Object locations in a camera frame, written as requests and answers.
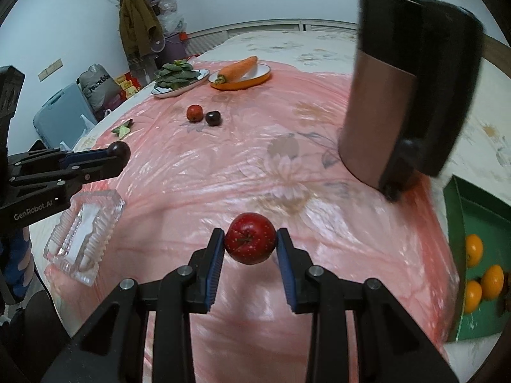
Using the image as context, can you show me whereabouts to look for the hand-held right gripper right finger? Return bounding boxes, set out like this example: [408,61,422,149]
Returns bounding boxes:
[277,228,458,383]

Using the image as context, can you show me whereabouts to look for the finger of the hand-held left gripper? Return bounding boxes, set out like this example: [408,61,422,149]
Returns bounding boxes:
[8,147,116,179]
[10,160,125,199]

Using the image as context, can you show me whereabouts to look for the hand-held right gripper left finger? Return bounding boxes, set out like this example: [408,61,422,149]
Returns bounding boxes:
[70,228,225,383]

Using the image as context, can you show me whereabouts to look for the green box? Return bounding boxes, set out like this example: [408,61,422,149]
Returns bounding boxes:
[442,174,511,343]

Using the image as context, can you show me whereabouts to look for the pink plastic sheet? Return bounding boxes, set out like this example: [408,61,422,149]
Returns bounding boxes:
[44,59,464,383]

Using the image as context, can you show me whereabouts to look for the green leaf piece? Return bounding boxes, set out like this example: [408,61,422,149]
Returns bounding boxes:
[111,119,135,139]

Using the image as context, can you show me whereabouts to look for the grey-blue suitcase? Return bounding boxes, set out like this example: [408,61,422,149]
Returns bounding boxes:
[33,82,99,153]

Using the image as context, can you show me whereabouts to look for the clear glass dish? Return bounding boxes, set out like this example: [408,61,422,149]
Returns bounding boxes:
[42,189,126,287]

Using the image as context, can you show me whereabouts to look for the grey bag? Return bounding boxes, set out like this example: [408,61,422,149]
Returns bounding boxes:
[77,63,123,113]

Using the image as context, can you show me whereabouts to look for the red boxes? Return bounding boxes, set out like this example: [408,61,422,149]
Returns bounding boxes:
[115,69,141,99]

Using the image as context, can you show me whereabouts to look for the green leafy vegetables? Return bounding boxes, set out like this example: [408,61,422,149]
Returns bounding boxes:
[154,59,199,91]

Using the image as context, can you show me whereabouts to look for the white plate with dark rim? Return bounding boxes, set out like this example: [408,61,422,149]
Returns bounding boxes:
[150,68,211,99]

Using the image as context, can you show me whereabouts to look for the purple bin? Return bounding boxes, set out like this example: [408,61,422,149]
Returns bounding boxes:
[163,31,188,62]

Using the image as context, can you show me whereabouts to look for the olive coat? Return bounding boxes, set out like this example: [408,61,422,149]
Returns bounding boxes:
[118,0,164,57]

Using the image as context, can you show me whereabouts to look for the clear plastic bag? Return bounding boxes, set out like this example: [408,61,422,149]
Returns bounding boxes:
[157,0,188,35]

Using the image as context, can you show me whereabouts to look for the carrot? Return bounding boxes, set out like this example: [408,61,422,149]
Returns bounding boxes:
[214,55,259,86]

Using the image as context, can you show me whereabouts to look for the orange and white bowl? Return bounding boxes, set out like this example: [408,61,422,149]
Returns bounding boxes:
[208,63,273,91]

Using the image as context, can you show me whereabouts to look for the floral quilt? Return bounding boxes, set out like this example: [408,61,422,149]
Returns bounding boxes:
[28,30,511,383]

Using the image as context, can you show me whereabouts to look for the beige wall sockets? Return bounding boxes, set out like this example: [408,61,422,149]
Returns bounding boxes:
[39,58,64,81]

